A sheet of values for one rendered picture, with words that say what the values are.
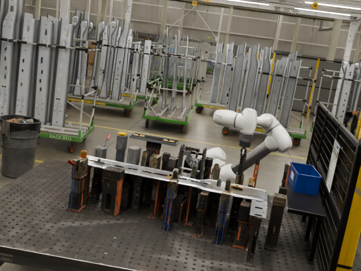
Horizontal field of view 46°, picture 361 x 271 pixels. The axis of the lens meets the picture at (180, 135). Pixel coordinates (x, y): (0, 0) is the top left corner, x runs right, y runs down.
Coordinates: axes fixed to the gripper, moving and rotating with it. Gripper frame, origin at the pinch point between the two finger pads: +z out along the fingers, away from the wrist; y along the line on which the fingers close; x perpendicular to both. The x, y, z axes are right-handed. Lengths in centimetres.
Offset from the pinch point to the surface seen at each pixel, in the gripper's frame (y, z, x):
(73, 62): -695, 5, -466
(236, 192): 5.9, 13.6, 0.2
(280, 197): 15.7, 7.8, 27.7
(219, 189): 7.2, 13.6, -10.8
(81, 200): 19, 37, -102
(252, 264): 41, 43, 17
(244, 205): 21.5, 15.6, 6.6
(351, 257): 53, 21, 66
